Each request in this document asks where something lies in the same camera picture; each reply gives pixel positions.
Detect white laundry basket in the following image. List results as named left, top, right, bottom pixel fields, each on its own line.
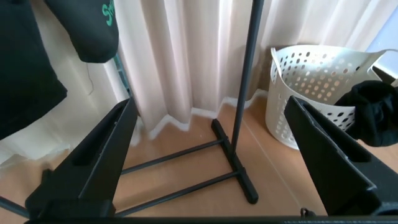
left=264, top=44, right=398, bottom=151

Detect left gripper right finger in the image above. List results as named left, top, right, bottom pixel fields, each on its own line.
left=284, top=95, right=398, bottom=217

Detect black clothes rack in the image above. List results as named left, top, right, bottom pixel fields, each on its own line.
left=0, top=0, right=266, bottom=219

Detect black garment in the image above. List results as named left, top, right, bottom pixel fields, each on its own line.
left=333, top=80, right=398, bottom=148

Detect black shorts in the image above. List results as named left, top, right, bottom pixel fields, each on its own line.
left=0, top=0, right=120, bottom=141

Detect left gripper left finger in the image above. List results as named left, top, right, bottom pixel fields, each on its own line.
left=24, top=97, right=139, bottom=219

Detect beige curtain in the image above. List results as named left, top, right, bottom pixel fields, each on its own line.
left=0, top=0, right=398, bottom=170

